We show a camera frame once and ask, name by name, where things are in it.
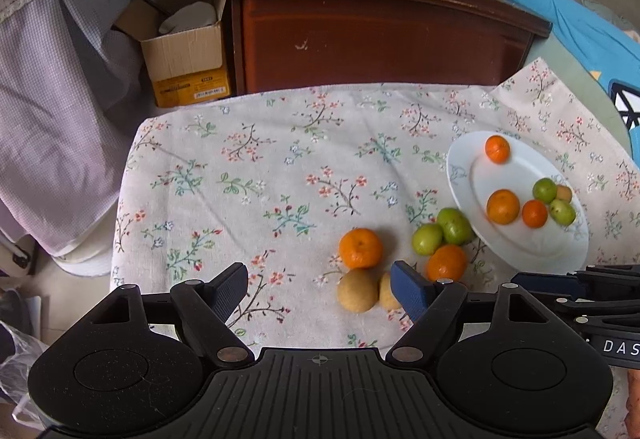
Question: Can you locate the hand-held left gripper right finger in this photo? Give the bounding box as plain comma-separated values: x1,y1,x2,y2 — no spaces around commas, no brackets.
386,261,548,366

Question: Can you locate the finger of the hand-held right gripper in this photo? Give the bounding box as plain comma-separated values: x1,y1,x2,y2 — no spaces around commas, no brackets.
510,268,640,335

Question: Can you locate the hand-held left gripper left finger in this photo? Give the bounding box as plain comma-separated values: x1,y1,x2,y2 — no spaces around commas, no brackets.
92,263,253,367

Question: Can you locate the green jujube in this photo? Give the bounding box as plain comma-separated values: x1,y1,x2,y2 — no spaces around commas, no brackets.
532,177,558,204
411,224,445,257
436,207,474,246
549,199,577,226

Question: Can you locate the large orange mandarin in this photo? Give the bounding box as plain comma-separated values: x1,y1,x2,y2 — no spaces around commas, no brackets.
486,189,521,226

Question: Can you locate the white plate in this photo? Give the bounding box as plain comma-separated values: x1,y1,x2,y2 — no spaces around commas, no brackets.
446,131,591,273

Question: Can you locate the person's right forearm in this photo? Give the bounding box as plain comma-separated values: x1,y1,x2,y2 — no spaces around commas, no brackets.
625,368,640,439

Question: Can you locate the floral tablecloth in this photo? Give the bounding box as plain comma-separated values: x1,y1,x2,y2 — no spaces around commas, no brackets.
111,58,640,439

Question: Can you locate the sage green bed sheet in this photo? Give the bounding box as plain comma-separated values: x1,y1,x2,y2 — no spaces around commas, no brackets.
525,24,631,154

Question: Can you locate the clear plastic bag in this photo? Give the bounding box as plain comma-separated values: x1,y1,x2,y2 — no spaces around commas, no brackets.
0,324,56,430

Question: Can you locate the cardboard box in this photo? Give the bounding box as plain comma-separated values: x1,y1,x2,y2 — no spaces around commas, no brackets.
112,0,233,108

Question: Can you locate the purple checked cloth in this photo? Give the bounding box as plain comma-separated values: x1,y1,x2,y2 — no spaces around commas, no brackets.
0,0,146,260

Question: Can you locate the blue plush pillow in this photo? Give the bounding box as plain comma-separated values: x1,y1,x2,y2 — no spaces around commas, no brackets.
470,0,640,130

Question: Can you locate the brown wooden nightstand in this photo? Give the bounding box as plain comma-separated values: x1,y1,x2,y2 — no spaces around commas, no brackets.
208,0,553,94

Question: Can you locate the white cloth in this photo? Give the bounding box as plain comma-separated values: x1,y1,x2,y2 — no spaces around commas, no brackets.
159,3,216,36

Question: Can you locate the black and white frame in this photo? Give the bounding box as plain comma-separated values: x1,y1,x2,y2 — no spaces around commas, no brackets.
0,239,36,276

